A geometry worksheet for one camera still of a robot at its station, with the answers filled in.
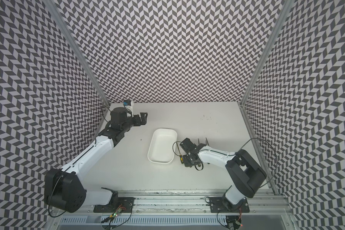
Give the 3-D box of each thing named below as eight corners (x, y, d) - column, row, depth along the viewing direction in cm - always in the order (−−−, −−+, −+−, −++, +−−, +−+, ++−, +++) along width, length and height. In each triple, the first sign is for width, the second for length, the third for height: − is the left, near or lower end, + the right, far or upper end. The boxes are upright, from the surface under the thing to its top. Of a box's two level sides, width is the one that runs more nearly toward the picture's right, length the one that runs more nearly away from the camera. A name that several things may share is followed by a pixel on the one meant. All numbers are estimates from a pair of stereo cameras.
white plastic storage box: (148, 167, 88) (146, 162, 83) (153, 133, 104) (151, 128, 98) (176, 167, 88) (176, 162, 83) (177, 133, 104) (176, 128, 98)
